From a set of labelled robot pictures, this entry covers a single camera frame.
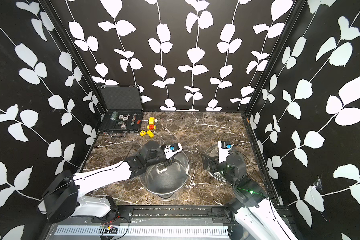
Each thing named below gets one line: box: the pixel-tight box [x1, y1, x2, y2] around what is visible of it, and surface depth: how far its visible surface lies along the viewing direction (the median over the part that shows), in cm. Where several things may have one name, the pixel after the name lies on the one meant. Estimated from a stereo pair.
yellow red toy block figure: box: [147, 117, 156, 131], surface depth 110 cm
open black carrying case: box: [97, 85, 144, 138], surface depth 113 cm
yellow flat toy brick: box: [146, 130, 155, 138], surface depth 109 cm
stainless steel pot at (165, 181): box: [139, 151, 195, 199], surface depth 87 cm
